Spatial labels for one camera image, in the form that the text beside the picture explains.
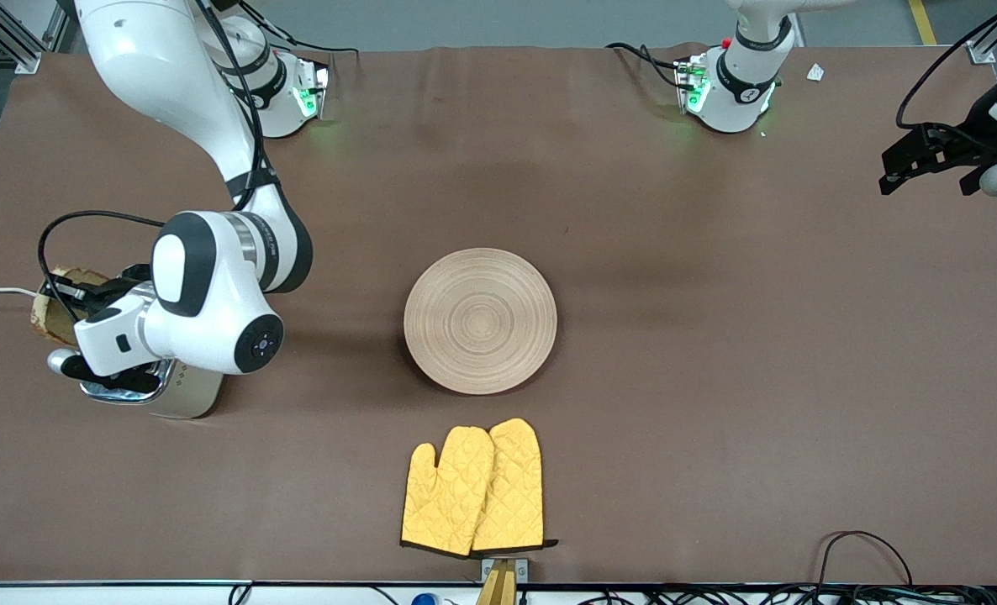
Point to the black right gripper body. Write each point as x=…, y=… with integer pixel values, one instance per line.
x=118, y=290

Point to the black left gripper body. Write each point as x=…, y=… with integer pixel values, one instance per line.
x=975, y=137

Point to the brown bread slice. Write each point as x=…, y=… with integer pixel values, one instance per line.
x=44, y=319

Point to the round wooden plate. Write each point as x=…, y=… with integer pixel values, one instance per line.
x=480, y=321

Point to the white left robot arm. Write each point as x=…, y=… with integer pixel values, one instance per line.
x=738, y=92

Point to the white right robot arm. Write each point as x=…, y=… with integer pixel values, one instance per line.
x=204, y=311

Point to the beige chrome two-slot toaster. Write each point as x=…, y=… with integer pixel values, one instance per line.
x=187, y=395

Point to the small white paper scrap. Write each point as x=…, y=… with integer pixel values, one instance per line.
x=815, y=72

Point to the yellow floor tape strip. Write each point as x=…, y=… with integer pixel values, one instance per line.
x=923, y=21

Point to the yellow quilted oven mitt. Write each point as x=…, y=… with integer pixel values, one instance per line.
x=444, y=496
x=515, y=487

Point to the small blue object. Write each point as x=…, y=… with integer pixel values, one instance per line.
x=424, y=599

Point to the aluminium frame profile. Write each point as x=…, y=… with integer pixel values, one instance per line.
x=11, y=38
x=979, y=52

